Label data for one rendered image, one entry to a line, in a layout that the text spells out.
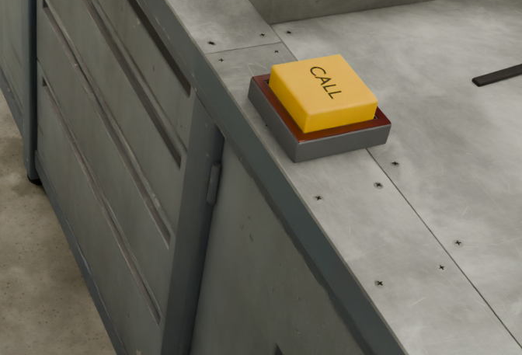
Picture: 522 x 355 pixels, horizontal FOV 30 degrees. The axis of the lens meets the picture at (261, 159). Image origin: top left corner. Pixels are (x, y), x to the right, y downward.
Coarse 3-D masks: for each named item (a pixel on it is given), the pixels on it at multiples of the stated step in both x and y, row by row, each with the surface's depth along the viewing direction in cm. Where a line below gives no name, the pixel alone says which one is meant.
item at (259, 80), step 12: (264, 84) 73; (276, 108) 71; (288, 120) 70; (372, 120) 72; (384, 120) 72; (300, 132) 69; (312, 132) 69; (324, 132) 70; (336, 132) 70; (348, 132) 70
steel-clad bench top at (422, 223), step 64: (192, 0) 84; (448, 0) 90; (512, 0) 92; (256, 64) 78; (384, 64) 81; (448, 64) 82; (512, 64) 84; (256, 128) 72; (448, 128) 76; (512, 128) 77; (320, 192) 68; (384, 192) 69; (448, 192) 70; (512, 192) 71; (384, 256) 64; (448, 256) 65; (512, 256) 66; (384, 320) 60; (448, 320) 61; (512, 320) 62
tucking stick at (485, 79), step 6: (516, 66) 83; (492, 72) 82; (498, 72) 82; (504, 72) 82; (510, 72) 82; (516, 72) 82; (474, 78) 81; (480, 78) 81; (486, 78) 81; (492, 78) 81; (498, 78) 81; (504, 78) 82; (480, 84) 80; (486, 84) 81
